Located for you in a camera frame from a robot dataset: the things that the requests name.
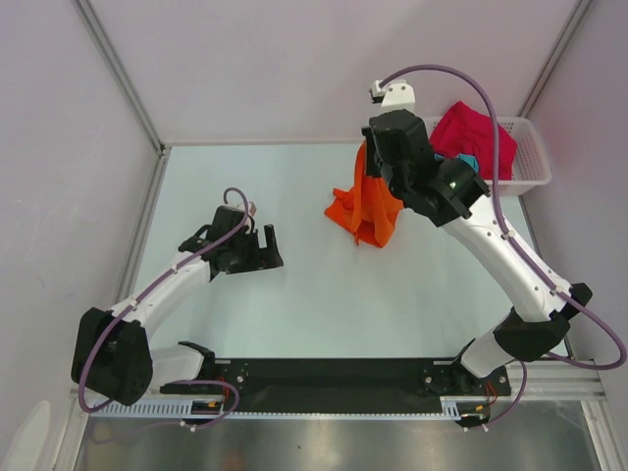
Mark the white slotted cable duct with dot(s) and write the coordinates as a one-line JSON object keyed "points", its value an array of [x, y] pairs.
{"points": [[459, 407], [165, 408]]}

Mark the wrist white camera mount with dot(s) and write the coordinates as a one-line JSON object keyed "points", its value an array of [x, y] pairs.
{"points": [[398, 95], [251, 208]]}

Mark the orange t shirt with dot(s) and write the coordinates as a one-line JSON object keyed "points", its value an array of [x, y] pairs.
{"points": [[367, 211]]}

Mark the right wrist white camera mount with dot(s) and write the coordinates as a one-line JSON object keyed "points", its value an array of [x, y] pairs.
{"points": [[398, 95]]}

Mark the white plastic laundry basket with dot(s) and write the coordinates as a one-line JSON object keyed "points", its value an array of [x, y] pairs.
{"points": [[531, 164]]}

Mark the aluminium corner post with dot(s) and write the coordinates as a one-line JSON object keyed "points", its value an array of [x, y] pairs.
{"points": [[576, 19], [118, 71]]}

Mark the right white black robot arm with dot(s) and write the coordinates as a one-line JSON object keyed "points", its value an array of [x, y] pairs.
{"points": [[451, 194]]}

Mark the left aluminium corner post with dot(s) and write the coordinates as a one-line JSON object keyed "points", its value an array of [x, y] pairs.
{"points": [[118, 71]]}

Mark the right white slotted cable duct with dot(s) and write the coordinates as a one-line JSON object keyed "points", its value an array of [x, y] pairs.
{"points": [[459, 407]]}

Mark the right aluminium corner post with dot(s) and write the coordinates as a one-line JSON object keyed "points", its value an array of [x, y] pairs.
{"points": [[576, 19]]}

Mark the teal t shirt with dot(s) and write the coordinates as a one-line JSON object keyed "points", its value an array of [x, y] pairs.
{"points": [[466, 158]]}

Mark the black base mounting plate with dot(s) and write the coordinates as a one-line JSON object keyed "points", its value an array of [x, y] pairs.
{"points": [[350, 385]]}

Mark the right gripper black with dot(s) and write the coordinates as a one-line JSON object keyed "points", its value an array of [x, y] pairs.
{"points": [[372, 170]]}

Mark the magenta t shirt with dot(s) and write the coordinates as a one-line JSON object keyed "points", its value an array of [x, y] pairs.
{"points": [[462, 130]]}

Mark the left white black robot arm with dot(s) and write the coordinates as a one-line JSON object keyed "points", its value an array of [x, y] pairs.
{"points": [[112, 353]]}

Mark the left white slotted cable duct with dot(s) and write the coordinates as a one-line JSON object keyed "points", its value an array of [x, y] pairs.
{"points": [[165, 408]]}

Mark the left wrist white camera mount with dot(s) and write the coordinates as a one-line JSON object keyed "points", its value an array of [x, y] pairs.
{"points": [[251, 208]]}

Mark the aluminium front frame rail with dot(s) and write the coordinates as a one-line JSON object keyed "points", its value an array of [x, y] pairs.
{"points": [[547, 380]]}

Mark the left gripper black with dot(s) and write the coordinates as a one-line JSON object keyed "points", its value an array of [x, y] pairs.
{"points": [[262, 257]]}

